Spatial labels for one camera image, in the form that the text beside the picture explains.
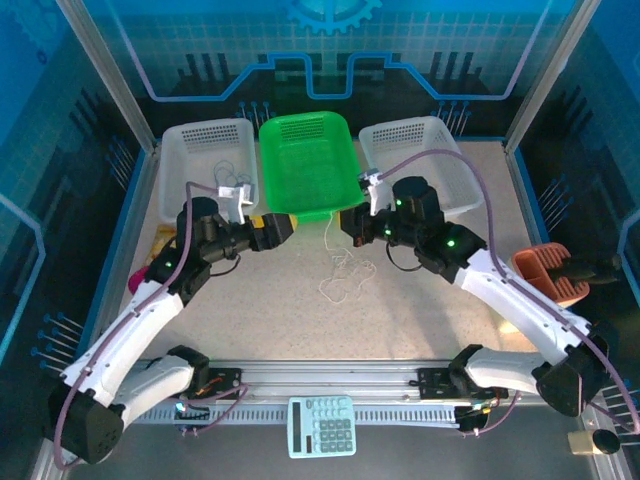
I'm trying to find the thin white cable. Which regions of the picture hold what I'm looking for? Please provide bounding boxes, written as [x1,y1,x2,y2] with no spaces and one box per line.
[318,209,377,306]

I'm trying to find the yellow snack bag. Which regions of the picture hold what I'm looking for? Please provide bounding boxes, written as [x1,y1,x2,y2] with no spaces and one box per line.
[149,224,179,266]

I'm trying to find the green plastic basket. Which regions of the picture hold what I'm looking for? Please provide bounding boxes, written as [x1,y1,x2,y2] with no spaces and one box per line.
[258,110,367,226]

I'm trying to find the white plastic basket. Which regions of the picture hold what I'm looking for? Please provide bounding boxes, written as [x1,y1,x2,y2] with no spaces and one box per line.
[157,118,261,224]
[358,116,485,219]

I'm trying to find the pink bowl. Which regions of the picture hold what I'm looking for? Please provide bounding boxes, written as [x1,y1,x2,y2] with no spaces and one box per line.
[127,264,151,296]

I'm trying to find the orange and cream holder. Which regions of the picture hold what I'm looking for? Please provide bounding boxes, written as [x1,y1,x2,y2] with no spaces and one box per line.
[510,242,591,309]

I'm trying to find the light blue calculator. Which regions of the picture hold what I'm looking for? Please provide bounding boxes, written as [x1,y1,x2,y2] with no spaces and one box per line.
[287,395,358,460]

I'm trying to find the beige block with black knob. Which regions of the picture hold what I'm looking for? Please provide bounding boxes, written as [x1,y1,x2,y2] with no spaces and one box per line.
[567,427,622,456]

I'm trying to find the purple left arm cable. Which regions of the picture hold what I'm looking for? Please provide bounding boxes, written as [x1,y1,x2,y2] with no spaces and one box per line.
[52,180,250,471]

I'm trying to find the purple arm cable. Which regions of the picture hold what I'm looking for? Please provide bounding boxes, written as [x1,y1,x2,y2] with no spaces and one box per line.
[52,180,250,471]
[377,148,640,437]

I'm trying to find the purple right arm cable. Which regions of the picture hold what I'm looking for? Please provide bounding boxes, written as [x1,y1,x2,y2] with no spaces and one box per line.
[377,148,640,437]

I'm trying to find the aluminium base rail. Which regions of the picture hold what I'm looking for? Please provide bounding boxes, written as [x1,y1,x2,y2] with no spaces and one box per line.
[207,358,464,399]

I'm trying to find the white slotted cable duct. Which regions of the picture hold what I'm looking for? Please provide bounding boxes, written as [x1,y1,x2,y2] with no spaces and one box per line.
[129,403,461,427]

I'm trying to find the aluminium frame post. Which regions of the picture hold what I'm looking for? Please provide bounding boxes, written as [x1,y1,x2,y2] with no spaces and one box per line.
[53,0,164,154]
[502,0,601,154]

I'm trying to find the black handle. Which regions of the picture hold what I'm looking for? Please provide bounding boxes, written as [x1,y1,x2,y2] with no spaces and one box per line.
[549,253,624,287]

